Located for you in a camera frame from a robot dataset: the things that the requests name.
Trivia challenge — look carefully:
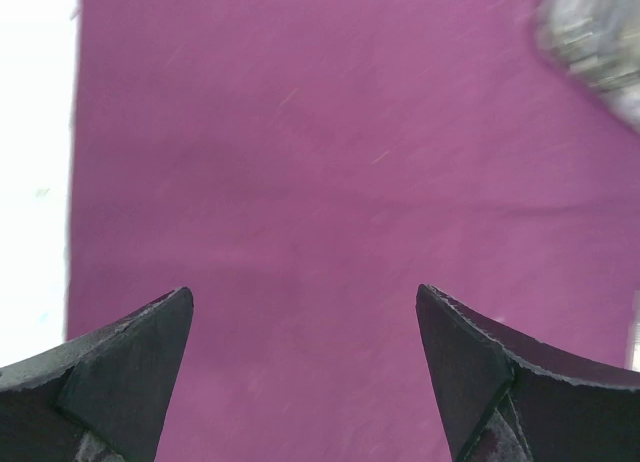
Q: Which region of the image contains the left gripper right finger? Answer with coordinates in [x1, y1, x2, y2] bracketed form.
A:
[416, 285, 639, 462]

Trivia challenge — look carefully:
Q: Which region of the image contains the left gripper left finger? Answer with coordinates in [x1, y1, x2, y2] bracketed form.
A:
[1, 287, 193, 462]

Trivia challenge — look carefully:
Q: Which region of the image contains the purple cloth wrap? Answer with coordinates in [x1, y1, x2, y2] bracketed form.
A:
[68, 0, 639, 461]

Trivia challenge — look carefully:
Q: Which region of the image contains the steel instrument tray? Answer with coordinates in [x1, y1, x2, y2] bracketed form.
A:
[536, 0, 639, 131]

